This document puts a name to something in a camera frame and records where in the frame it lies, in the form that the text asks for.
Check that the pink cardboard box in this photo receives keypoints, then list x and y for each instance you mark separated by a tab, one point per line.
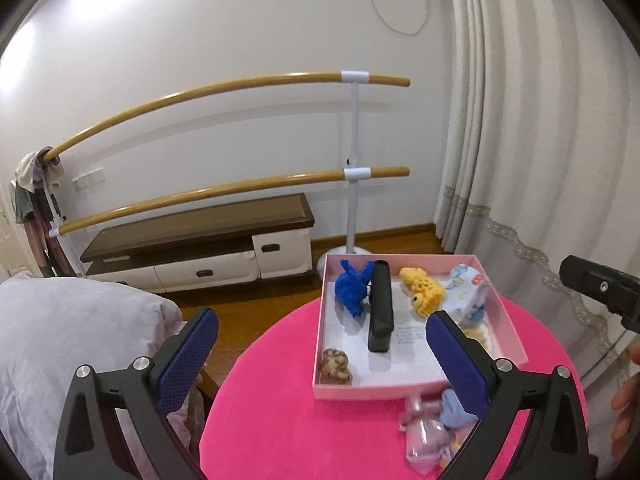
360	391

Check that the grey bed blanket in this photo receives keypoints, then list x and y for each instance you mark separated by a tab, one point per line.
60	340

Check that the white wall socket plate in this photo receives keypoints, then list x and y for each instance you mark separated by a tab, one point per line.
89	179

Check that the yellow knitted toy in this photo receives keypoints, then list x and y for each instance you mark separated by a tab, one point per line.
425	292

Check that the black pouch case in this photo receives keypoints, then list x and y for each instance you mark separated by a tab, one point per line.
380	310

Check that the person's right hand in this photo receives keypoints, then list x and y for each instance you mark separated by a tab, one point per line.
630	410

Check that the small brown toy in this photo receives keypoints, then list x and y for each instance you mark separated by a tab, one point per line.
336	366

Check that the white printed cloth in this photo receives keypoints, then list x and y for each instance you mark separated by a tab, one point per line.
462	290

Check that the grey-green hanging garment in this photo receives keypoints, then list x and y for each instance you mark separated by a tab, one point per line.
22	205

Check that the beige knitted toy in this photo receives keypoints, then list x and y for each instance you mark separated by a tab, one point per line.
475	336

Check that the blue knitted toy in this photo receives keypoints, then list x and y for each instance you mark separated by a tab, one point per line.
352	287

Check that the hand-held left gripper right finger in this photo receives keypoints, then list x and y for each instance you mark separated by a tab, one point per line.
457	360

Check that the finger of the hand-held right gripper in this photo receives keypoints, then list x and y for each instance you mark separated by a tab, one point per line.
595	282

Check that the white door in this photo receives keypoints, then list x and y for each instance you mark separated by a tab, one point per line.
4	240

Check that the brown and white cabinet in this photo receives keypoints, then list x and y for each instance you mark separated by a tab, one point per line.
200	225

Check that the white bar stand post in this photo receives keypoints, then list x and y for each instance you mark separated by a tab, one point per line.
353	210
55	233

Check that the mauve hanging garment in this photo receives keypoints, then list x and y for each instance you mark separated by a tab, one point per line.
40	245

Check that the clear plastic bag item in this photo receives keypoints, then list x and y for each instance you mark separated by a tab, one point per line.
425	440

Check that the light blue soft toy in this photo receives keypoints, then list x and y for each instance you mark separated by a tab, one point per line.
452	410

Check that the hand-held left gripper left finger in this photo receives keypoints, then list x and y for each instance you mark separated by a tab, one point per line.
187	355

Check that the wooden ballet bar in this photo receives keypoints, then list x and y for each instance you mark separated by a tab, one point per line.
385	80
387	172

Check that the cream curtain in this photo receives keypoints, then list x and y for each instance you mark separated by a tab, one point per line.
525	135

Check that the round pink table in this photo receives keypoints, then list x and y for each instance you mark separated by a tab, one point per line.
280	410

